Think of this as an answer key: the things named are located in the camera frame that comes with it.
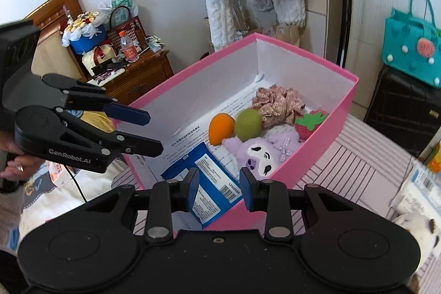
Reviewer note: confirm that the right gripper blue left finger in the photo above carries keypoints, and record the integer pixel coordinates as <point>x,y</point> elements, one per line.
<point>190,186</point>

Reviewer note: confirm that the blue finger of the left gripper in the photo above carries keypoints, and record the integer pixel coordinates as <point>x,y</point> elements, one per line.
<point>131,144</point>
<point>127,114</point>

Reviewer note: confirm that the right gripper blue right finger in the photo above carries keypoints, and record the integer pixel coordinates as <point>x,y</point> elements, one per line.
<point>250,190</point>

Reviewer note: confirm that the blue wet wipes pack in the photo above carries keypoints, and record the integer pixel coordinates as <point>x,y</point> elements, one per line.
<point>218,191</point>

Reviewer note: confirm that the purple plush toy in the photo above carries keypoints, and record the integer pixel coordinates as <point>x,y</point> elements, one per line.
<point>262,156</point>

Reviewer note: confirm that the green plush ball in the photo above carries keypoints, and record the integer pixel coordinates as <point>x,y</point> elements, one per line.
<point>248,124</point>

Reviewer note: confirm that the orange plush ball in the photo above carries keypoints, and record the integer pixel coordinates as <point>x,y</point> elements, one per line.
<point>222,126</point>

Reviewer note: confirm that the red strawberry plush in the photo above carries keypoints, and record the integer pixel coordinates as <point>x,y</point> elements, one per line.
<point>308,123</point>

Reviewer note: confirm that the floral pink scrunchie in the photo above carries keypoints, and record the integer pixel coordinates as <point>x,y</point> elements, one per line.
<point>278,105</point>

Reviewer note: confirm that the white tissue pack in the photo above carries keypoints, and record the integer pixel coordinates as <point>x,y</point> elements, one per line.
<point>419,193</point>

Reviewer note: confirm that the white brown plush dog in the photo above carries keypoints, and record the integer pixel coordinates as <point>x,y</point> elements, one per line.
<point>424,230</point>

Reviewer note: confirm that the person's left hand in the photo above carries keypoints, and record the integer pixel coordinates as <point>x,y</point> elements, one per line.
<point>23,166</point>

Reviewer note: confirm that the printed paper sheet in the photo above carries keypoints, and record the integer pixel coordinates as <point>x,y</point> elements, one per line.
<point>187,137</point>

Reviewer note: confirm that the pink cardboard storage box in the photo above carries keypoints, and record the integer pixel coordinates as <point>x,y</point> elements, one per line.
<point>188,95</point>

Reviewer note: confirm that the wooden nightstand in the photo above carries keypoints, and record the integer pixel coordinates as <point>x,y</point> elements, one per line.
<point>138,78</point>

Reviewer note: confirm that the plastic water bottle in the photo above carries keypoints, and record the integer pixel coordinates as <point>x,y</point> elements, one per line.
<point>128,48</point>

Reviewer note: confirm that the woven basket bag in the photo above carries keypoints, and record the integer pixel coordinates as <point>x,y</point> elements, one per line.
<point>132,26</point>

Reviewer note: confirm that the flower bouquet blue wrap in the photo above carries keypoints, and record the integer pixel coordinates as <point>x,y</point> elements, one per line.
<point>85,32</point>

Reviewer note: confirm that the wooden headboard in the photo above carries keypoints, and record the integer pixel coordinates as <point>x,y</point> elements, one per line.
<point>50,56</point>

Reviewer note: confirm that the brown paper bag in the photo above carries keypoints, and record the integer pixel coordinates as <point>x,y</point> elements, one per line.
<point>285,33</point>

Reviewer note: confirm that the black suitcase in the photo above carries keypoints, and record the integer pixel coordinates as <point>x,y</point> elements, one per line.
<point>405,110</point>

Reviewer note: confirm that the white knit pants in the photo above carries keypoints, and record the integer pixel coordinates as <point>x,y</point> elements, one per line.
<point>231,20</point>

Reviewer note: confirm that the teal felt tote bag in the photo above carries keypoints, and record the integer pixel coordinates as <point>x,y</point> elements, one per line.
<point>412,45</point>

